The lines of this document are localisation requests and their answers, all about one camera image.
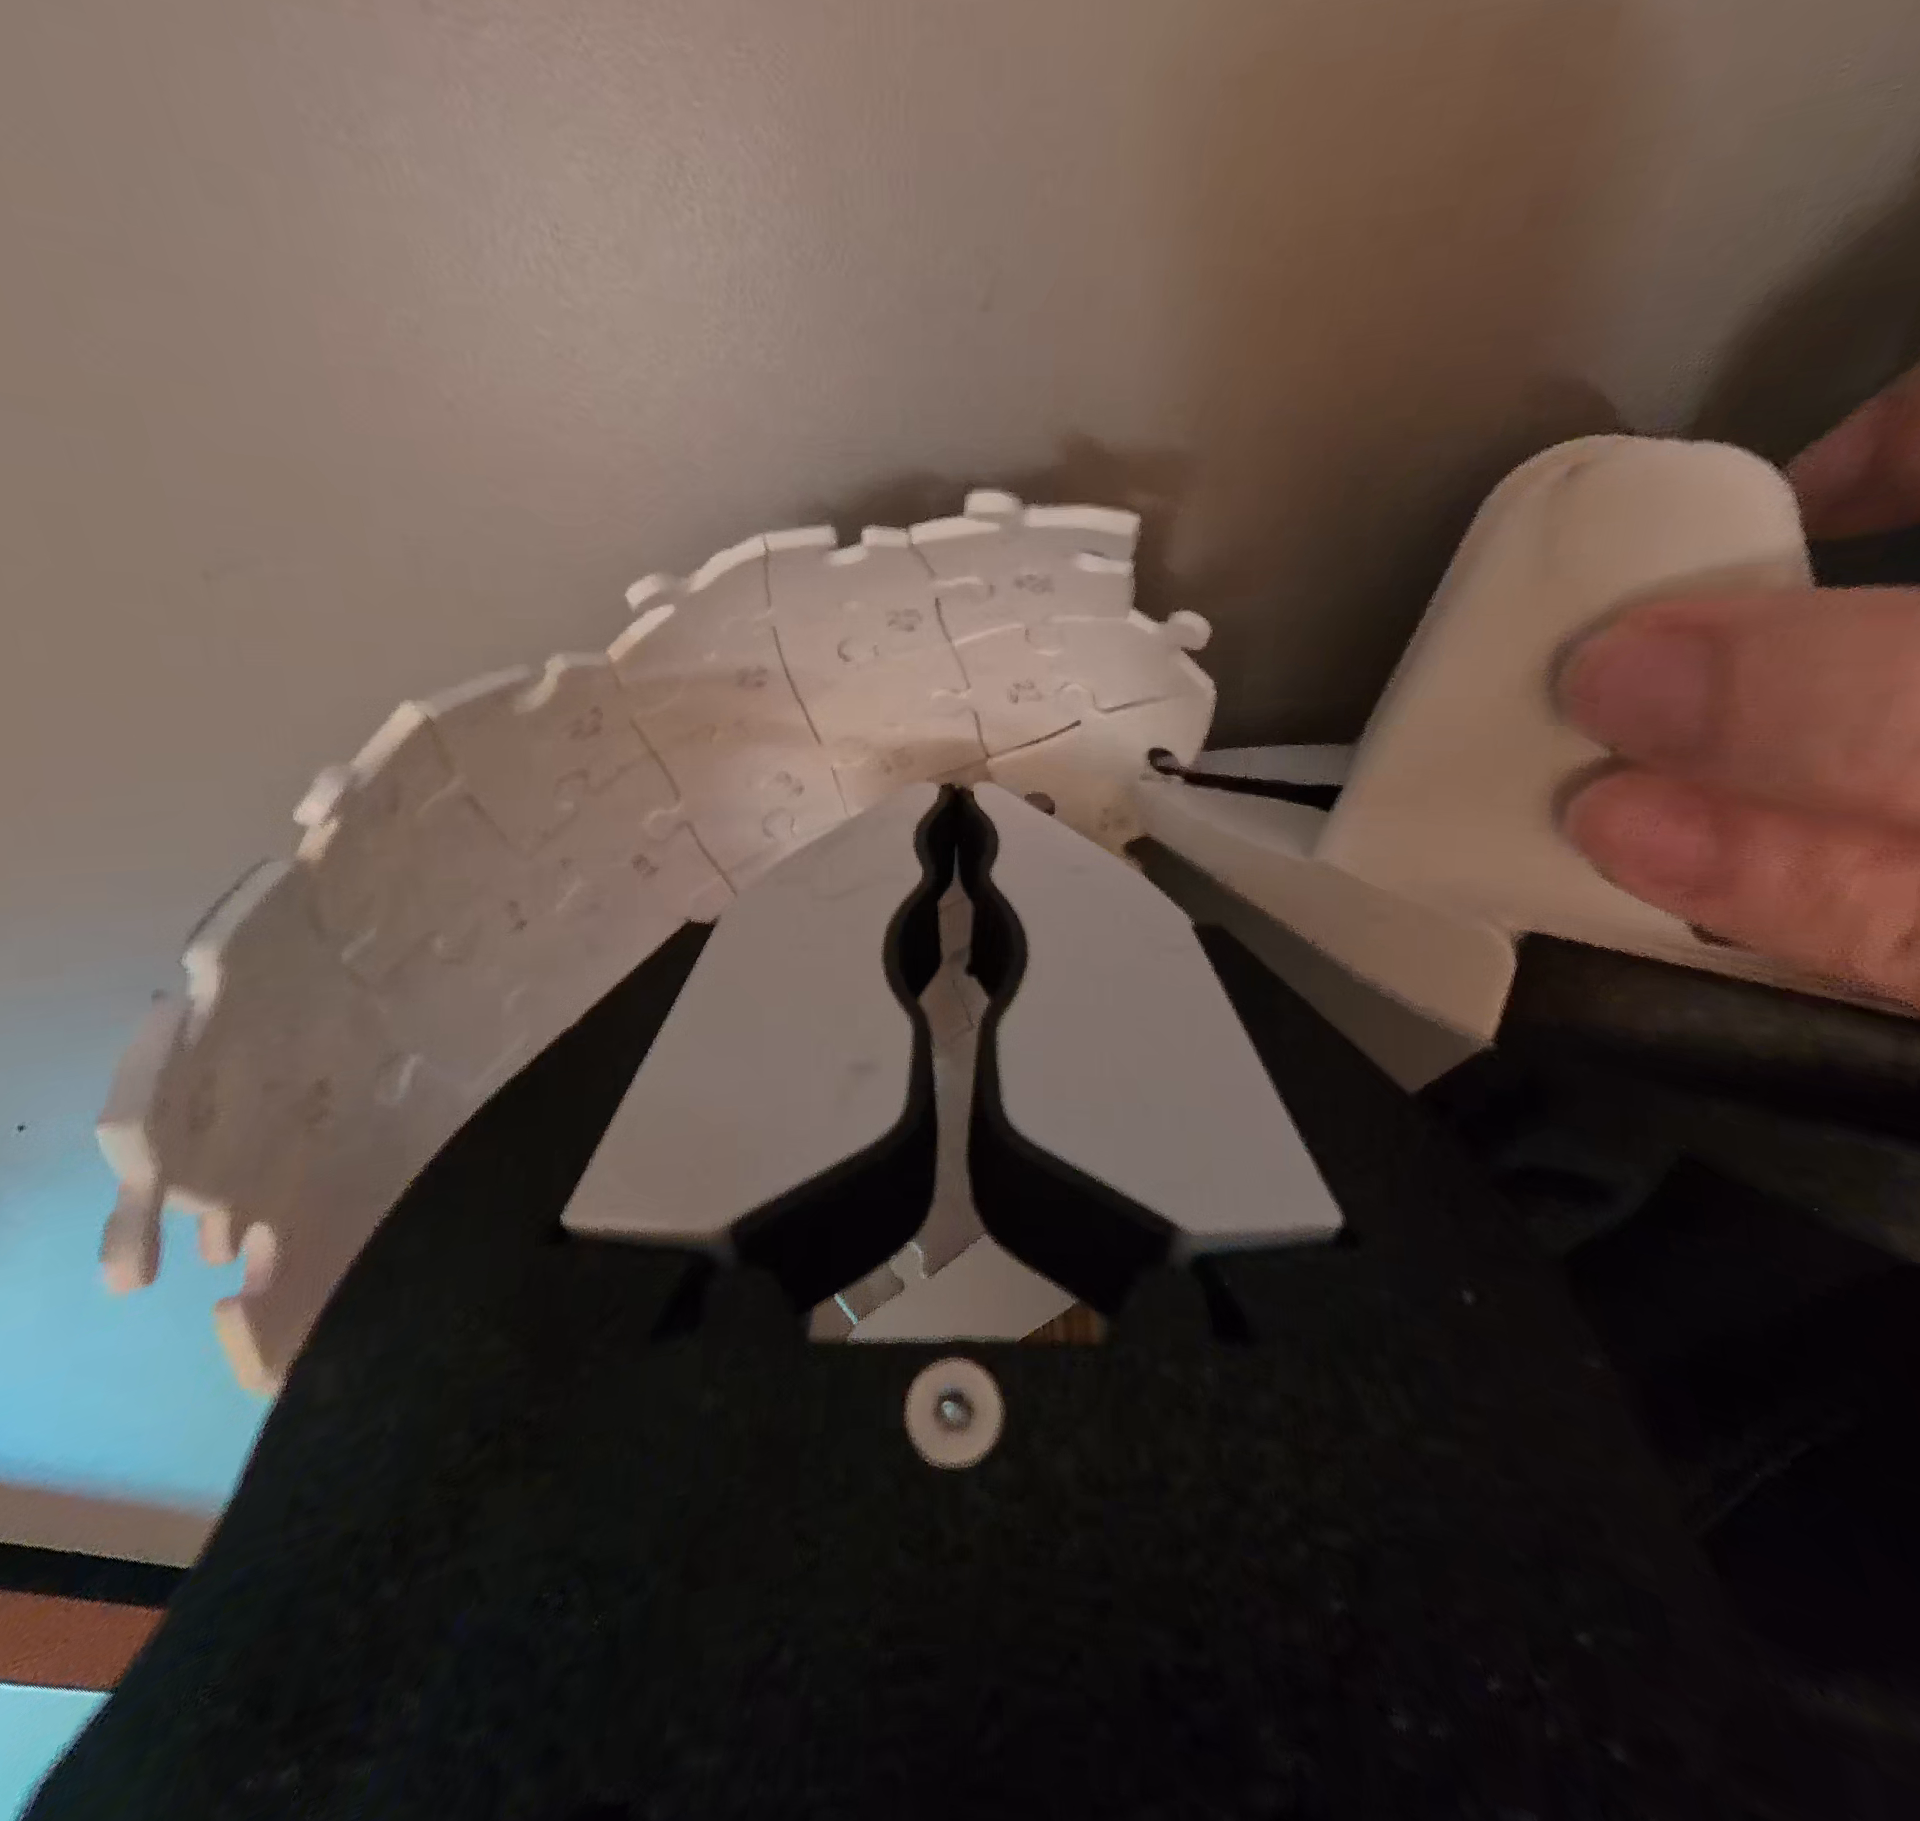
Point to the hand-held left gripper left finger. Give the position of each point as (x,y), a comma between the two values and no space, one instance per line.
(781,1042)

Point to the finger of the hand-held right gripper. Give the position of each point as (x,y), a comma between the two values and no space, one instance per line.
(1277,760)
(1352,953)

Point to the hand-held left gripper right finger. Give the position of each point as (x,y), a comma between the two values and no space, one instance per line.
(1156,1058)

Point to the assembled white puzzle ball shell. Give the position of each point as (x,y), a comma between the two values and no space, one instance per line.
(497,803)

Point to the person's right hand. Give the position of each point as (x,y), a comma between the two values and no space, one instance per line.
(1771,772)

